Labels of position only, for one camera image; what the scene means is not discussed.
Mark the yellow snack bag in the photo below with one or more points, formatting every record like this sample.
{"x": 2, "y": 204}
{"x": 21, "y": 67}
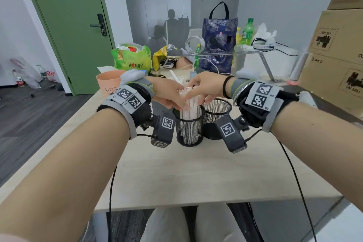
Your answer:
{"x": 157, "y": 59}

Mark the clear tape roll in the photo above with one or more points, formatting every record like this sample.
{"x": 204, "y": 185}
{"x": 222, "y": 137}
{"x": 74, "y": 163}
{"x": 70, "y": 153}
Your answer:
{"x": 202, "y": 44}

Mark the person's left leg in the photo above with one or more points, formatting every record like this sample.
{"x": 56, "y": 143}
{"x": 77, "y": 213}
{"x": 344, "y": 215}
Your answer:
{"x": 166, "y": 227}

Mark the grey smartphone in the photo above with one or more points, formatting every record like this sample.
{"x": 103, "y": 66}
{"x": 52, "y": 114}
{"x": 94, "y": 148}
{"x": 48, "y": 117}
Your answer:
{"x": 174, "y": 52}

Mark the clear acrylic desk riser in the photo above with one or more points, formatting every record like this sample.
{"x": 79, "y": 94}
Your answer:
{"x": 268, "y": 66}

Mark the white power bank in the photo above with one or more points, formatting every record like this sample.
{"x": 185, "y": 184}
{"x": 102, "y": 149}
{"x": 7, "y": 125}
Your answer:
{"x": 167, "y": 64}

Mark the white crumpled plastic bag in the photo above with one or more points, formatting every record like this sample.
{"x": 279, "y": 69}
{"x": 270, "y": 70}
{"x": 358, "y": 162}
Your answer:
{"x": 261, "y": 32}

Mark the small green bottle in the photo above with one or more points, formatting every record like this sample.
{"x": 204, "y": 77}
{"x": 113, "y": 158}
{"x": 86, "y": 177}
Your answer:
{"x": 197, "y": 50}

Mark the black desk mat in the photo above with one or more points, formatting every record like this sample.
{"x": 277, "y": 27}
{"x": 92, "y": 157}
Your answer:
{"x": 334, "y": 110}

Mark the green door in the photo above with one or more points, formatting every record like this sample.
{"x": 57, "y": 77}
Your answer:
{"x": 65, "y": 23}

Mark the person's leg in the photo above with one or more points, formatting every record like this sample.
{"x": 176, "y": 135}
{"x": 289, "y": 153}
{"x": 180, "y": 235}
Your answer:
{"x": 215, "y": 224}
{"x": 166, "y": 227}

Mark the yellow packet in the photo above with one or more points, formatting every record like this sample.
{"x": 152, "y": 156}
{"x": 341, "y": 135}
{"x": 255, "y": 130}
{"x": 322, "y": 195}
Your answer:
{"x": 238, "y": 36}

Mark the black mesh cup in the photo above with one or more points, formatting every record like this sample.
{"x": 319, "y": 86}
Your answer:
{"x": 198, "y": 137}
{"x": 218, "y": 120}

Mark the blue patterned tote bag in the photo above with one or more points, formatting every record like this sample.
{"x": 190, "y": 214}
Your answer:
{"x": 215, "y": 63}

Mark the black wrist band marker plates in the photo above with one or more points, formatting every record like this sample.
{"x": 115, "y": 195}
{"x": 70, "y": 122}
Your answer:
{"x": 127, "y": 94}
{"x": 261, "y": 94}

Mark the person's left forearm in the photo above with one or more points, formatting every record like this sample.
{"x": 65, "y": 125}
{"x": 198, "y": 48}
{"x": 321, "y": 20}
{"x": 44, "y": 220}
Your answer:
{"x": 65, "y": 176}

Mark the person's left hand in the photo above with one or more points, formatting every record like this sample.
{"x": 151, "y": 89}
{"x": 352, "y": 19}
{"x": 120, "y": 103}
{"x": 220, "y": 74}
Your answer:
{"x": 170, "y": 94}

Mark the white crumpled tissue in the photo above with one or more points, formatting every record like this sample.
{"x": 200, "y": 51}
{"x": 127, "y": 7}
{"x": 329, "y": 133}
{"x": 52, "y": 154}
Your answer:
{"x": 246, "y": 47}

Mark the beige round pouch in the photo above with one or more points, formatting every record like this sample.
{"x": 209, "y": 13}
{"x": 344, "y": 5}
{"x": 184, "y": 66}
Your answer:
{"x": 183, "y": 64}

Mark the white game controller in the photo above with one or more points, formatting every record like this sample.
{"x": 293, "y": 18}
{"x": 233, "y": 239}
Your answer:
{"x": 309, "y": 98}

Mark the large brown cardboard box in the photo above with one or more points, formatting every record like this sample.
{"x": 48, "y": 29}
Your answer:
{"x": 348, "y": 32}
{"x": 326, "y": 80}

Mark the white power hub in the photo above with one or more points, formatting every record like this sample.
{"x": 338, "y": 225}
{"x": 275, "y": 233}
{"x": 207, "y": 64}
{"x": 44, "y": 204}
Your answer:
{"x": 263, "y": 46}

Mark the clear water bottle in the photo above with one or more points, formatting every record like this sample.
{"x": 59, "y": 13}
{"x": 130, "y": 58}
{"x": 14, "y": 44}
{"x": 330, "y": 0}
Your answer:
{"x": 41, "y": 72}

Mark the bundle of white paper straws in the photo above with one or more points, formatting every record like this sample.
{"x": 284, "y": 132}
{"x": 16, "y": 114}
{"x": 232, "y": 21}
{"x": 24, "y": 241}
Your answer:
{"x": 188, "y": 114}
{"x": 174, "y": 76}

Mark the pink lid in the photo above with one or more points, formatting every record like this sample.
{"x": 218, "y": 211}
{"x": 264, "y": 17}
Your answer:
{"x": 293, "y": 82}

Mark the white low cabinet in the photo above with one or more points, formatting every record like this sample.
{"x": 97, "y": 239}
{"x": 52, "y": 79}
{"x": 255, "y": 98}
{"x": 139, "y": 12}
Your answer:
{"x": 283, "y": 66}

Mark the person's right hand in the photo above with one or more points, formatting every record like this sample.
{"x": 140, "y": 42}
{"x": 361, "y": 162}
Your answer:
{"x": 210, "y": 85}

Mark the pink plastic bin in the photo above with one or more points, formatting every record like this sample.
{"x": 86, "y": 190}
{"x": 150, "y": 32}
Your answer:
{"x": 109, "y": 83}

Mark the person's right leg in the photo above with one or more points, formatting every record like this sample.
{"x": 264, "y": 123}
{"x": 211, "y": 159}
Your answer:
{"x": 215, "y": 224}

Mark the white bag red print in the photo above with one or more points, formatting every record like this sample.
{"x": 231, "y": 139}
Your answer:
{"x": 53, "y": 76}

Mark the bottle with red label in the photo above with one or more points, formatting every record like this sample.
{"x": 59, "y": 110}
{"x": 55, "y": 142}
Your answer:
{"x": 19, "y": 80}

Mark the black mesh cup front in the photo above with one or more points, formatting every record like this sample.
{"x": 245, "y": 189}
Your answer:
{"x": 198, "y": 137}

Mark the pale pink sleeve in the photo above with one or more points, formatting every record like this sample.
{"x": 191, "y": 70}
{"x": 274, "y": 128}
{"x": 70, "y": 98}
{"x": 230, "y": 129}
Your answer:
{"x": 14, "y": 238}

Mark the green soda bottle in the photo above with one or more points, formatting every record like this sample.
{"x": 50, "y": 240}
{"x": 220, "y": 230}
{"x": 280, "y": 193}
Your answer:
{"x": 247, "y": 33}

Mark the dark grey wrist camera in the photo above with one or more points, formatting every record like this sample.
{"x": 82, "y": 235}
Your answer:
{"x": 235, "y": 139}
{"x": 161, "y": 137}

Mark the green plastic bag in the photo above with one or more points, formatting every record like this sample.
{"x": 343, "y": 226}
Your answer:
{"x": 130, "y": 60}

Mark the translucent plastic bag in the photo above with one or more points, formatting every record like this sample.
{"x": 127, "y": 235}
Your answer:
{"x": 25, "y": 71}

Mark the white paper sheet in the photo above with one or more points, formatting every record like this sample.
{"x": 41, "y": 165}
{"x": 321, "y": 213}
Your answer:
{"x": 106, "y": 68}

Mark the white wrist tracker puck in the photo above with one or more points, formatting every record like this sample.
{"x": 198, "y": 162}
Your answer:
{"x": 132, "y": 76}
{"x": 246, "y": 73}

